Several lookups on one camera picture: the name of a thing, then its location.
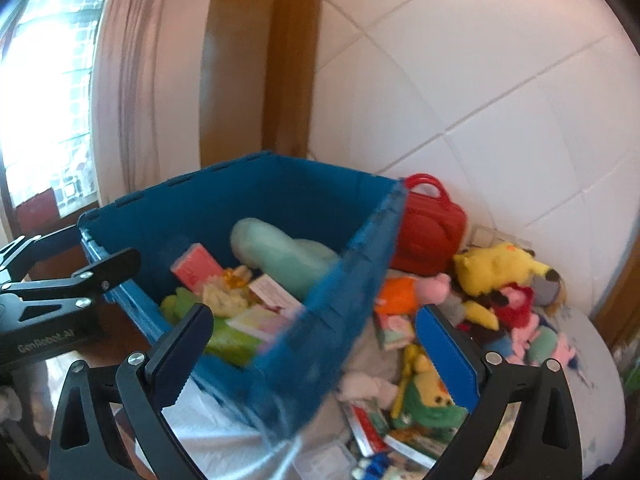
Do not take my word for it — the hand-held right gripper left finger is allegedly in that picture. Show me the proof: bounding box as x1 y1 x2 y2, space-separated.
47 304 216 480

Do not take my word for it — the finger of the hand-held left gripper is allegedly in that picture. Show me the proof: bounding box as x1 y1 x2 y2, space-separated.
0 225 84 284
0 247 142 321

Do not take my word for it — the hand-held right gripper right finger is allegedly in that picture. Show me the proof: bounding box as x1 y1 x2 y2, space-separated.
416 304 585 480

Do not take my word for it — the blue plastic crate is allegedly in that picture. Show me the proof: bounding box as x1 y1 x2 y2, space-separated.
77 150 408 441

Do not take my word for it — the grey cloth covered desktop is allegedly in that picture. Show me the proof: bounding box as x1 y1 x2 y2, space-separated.
162 270 630 480

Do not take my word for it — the light green plush toy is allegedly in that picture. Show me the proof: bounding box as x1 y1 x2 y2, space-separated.
160 290 262 368

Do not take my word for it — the blue plush toy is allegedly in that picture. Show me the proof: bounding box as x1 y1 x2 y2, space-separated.
479 331 515 359

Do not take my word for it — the small pink green book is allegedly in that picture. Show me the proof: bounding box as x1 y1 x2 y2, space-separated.
375 312 417 352

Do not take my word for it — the pink pig plush toy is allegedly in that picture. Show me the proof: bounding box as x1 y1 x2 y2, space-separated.
377 272 452 313

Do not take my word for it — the pink yellow packet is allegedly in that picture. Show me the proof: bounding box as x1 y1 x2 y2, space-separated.
227 306 288 343

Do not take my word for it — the pink box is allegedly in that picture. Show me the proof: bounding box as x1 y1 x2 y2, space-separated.
170 242 224 293

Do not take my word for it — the white cloth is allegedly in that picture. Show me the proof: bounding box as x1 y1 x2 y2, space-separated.
336 369 402 407

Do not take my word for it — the red black plush toy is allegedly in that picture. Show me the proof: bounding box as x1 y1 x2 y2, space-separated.
492 284 538 330

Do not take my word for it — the teal plush toy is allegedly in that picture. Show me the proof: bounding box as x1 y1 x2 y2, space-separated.
526 326 560 367

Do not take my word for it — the yellow plush with black ears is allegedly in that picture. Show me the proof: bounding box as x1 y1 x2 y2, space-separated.
452 241 561 297

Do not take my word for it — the white red card box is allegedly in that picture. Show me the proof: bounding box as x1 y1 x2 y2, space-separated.
248 275 304 315

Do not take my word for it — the red white toothpaste box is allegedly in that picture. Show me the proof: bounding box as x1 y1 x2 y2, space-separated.
344 402 392 459

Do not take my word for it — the red toy suitcase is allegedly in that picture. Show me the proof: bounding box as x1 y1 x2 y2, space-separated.
389 173 468 276

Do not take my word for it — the pale green plush toy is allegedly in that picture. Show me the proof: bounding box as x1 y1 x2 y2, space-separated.
230 217 343 300

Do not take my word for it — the clear plastic box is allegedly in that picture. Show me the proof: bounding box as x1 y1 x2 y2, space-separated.
294 441 360 480

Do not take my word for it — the window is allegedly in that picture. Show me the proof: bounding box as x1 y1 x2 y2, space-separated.
0 0 112 223

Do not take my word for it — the white curtain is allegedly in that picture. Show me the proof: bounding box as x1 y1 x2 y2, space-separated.
89 0 217 207

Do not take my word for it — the wooden wall panel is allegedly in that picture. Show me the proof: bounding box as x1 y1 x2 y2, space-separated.
199 0 327 167

